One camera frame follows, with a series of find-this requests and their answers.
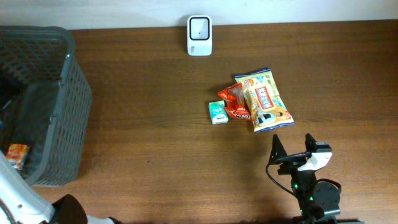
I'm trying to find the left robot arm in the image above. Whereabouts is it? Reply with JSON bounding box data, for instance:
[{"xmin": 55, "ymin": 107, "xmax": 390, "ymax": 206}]
[{"xmin": 1, "ymin": 154, "xmax": 120, "ymax": 224}]

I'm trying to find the orange tissue pack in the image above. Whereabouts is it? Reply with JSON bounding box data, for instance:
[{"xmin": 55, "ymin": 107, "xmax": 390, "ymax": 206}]
[{"xmin": 6, "ymin": 143, "xmax": 30, "ymax": 170}]

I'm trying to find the grey plastic basket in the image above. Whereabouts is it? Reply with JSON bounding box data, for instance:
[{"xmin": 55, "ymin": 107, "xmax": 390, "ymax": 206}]
[{"xmin": 1, "ymin": 26, "xmax": 93, "ymax": 187}]

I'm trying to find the red snack bag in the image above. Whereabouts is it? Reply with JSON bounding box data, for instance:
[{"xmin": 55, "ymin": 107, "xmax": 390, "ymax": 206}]
[{"xmin": 218, "ymin": 83, "xmax": 252, "ymax": 121}]

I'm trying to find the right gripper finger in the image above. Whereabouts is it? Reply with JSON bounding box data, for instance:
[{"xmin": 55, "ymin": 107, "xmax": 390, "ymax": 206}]
[
  {"xmin": 305, "ymin": 133, "xmax": 317, "ymax": 152},
  {"xmin": 268, "ymin": 134, "xmax": 287, "ymax": 164}
]

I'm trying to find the green tissue pack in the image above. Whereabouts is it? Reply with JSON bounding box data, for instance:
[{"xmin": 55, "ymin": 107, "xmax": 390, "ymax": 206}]
[{"xmin": 208, "ymin": 100, "xmax": 229, "ymax": 124}]

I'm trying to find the yellow snack bag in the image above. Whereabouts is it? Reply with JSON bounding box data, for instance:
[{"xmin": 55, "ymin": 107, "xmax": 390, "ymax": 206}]
[{"xmin": 234, "ymin": 68, "xmax": 294, "ymax": 133}]

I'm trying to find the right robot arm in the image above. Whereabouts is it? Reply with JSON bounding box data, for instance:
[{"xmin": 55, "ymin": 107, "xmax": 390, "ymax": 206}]
[{"xmin": 266, "ymin": 133, "xmax": 361, "ymax": 224}]

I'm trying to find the right black cable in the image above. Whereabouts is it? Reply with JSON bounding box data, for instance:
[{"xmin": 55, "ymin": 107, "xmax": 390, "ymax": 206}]
[{"xmin": 265, "ymin": 151, "xmax": 312, "ymax": 198}]

